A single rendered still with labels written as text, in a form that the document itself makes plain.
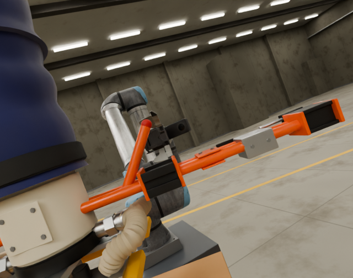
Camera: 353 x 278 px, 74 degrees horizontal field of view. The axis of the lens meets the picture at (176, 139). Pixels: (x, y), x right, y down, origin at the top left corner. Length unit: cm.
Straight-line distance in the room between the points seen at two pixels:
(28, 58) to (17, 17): 8
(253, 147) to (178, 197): 83
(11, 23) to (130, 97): 87
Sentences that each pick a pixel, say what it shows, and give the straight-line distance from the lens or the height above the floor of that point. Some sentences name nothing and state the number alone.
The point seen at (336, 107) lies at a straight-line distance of 58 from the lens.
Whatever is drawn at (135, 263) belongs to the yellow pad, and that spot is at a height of 113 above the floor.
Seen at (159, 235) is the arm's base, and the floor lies 85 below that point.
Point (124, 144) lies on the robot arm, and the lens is 104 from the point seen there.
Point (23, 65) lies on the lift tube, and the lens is 54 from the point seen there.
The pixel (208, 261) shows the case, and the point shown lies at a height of 94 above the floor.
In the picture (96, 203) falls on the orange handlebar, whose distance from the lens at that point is 51.
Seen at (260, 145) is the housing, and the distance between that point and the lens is 51.
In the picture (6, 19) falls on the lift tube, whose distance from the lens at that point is 57.
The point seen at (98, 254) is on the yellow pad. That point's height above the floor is 112.
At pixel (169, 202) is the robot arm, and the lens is 127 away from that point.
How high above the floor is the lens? 132
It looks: 2 degrees down
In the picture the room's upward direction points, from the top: 21 degrees counter-clockwise
